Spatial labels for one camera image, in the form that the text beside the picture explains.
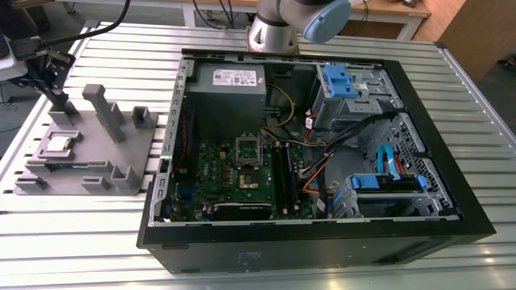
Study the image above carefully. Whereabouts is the CPU with silver top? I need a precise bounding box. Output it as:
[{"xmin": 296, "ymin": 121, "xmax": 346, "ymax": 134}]
[{"xmin": 45, "ymin": 135, "xmax": 74, "ymax": 152}]

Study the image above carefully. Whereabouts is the black white wire bundle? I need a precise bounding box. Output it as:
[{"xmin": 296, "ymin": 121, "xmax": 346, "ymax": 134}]
[{"xmin": 260, "ymin": 128, "xmax": 328, "ymax": 149}]

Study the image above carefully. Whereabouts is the blue plastic drive latch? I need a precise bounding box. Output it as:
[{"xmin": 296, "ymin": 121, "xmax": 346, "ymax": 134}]
[{"xmin": 322, "ymin": 64, "xmax": 360, "ymax": 100}]

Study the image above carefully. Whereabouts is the wooden desk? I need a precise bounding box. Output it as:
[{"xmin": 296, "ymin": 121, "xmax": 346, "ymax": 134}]
[{"xmin": 341, "ymin": 0, "xmax": 432, "ymax": 42}]

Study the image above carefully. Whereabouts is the black sleeved cable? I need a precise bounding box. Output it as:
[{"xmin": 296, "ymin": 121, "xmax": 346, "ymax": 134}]
[{"xmin": 300, "ymin": 110, "xmax": 408, "ymax": 182}]

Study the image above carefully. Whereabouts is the metal drive cage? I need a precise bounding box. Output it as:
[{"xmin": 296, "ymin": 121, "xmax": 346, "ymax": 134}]
[{"xmin": 313, "ymin": 62, "xmax": 405, "ymax": 131}]

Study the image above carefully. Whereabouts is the yellow wire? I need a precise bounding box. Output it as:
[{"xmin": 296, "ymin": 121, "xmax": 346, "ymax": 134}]
[{"xmin": 260, "ymin": 83, "xmax": 297, "ymax": 130}]

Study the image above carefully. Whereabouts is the black PC case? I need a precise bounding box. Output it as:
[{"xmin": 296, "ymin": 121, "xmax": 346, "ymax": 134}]
[{"xmin": 136, "ymin": 47, "xmax": 496, "ymax": 275}]

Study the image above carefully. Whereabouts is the grey power supply unit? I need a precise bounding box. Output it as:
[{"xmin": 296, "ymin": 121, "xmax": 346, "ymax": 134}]
[{"xmin": 185, "ymin": 62, "xmax": 268, "ymax": 135}]

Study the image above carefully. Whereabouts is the red black twisted wire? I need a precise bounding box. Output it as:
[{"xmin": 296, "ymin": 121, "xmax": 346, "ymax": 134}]
[{"xmin": 176, "ymin": 110, "xmax": 190, "ymax": 175}]

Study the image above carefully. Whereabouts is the grey parts rack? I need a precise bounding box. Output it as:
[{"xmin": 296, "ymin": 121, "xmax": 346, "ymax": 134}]
[{"xmin": 13, "ymin": 83, "xmax": 156, "ymax": 196}]

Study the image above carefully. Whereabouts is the green motherboard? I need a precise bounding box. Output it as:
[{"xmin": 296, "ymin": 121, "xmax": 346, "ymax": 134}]
[{"xmin": 160, "ymin": 140, "xmax": 318, "ymax": 221}]

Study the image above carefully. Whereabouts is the metal locking lever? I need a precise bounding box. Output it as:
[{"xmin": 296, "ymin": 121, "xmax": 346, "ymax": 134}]
[{"xmin": 258, "ymin": 132, "xmax": 268, "ymax": 170}]

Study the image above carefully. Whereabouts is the CPU socket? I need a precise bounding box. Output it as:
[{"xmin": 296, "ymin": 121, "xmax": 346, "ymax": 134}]
[{"xmin": 236, "ymin": 170, "xmax": 262, "ymax": 190}]

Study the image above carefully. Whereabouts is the black empty RAM slot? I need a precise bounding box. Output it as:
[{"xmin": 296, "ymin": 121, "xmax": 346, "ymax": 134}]
[
  {"xmin": 270, "ymin": 143, "xmax": 288, "ymax": 214},
  {"xmin": 276, "ymin": 143, "xmax": 292, "ymax": 214}
]

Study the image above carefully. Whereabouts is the black graphics card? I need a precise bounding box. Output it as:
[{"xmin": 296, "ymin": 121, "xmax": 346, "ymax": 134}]
[{"xmin": 212, "ymin": 201, "xmax": 272, "ymax": 221}]

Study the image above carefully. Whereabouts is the red flat wire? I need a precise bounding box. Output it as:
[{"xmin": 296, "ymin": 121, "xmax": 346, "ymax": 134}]
[{"xmin": 396, "ymin": 154, "xmax": 413, "ymax": 179}]

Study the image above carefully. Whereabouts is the black camera cable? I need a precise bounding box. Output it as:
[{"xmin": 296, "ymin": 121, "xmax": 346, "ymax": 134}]
[{"xmin": 8, "ymin": 0, "xmax": 133, "ymax": 62}]

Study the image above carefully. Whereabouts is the metal disk bay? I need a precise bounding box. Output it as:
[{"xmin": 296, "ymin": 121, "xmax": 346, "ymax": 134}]
[{"xmin": 328, "ymin": 173, "xmax": 458, "ymax": 219}]

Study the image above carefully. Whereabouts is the blue flat wire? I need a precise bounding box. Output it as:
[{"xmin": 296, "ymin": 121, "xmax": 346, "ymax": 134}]
[{"xmin": 377, "ymin": 144, "xmax": 404, "ymax": 181}]

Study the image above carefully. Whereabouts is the hard disk in blue carrier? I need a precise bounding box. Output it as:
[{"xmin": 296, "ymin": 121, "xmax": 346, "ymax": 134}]
[{"xmin": 349, "ymin": 174, "xmax": 429, "ymax": 194}]

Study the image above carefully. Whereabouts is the dark RAM stick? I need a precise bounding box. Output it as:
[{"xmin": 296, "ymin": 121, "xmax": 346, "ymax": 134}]
[{"xmin": 25, "ymin": 160, "xmax": 106, "ymax": 170}]

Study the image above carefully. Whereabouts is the orange flat wire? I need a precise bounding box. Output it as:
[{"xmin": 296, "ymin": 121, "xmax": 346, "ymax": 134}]
[{"xmin": 301, "ymin": 167, "xmax": 325, "ymax": 196}]

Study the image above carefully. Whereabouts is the metal socket cover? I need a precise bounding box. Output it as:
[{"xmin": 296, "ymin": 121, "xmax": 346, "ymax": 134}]
[{"xmin": 234, "ymin": 132, "xmax": 262, "ymax": 169}]

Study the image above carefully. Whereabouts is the wooden cabinet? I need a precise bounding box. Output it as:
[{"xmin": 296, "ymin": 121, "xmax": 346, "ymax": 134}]
[{"xmin": 437, "ymin": 0, "xmax": 516, "ymax": 82}]

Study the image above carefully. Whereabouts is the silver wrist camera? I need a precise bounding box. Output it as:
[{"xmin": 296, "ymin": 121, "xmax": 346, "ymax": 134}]
[{"xmin": 0, "ymin": 56, "xmax": 29, "ymax": 82}]

